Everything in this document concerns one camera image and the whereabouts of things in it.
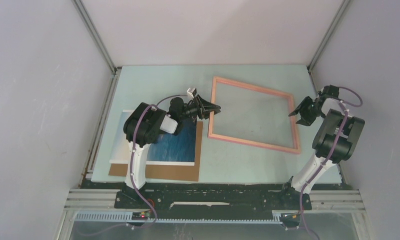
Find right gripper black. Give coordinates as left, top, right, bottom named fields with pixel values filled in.
left=288, top=95, right=324, bottom=127

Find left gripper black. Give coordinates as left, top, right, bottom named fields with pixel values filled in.
left=179, top=94, right=220, bottom=121

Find pink wooden picture frame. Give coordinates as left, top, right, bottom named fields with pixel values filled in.
left=207, top=76, right=301, bottom=154

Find landscape photo print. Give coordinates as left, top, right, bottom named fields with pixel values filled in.
left=109, top=110, right=197, bottom=166

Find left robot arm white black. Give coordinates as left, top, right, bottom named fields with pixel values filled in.
left=123, top=93, right=221, bottom=208

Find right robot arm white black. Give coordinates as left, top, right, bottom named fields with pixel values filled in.
left=278, top=85, right=365, bottom=209

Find brown backing board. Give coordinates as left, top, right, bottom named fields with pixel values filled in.
left=109, top=121, right=203, bottom=182

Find small circuit board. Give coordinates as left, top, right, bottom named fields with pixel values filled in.
left=131, top=212, right=150, bottom=221

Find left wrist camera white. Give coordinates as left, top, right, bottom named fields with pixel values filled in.
left=186, top=87, right=197, bottom=99

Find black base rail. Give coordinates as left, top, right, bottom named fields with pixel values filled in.
left=114, top=183, right=312, bottom=221

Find right corner metal post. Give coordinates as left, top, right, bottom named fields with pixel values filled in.
left=307, top=0, right=352, bottom=74

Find corner metal post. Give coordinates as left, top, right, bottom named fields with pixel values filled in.
left=71, top=0, right=117, bottom=74
left=307, top=0, right=352, bottom=74

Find left corner metal post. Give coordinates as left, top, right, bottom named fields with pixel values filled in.
left=71, top=0, right=117, bottom=74

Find white cable duct strip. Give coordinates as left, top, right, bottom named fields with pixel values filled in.
left=74, top=211, right=282, bottom=224

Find aluminium frame rails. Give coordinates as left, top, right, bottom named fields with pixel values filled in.
left=55, top=189, right=371, bottom=240

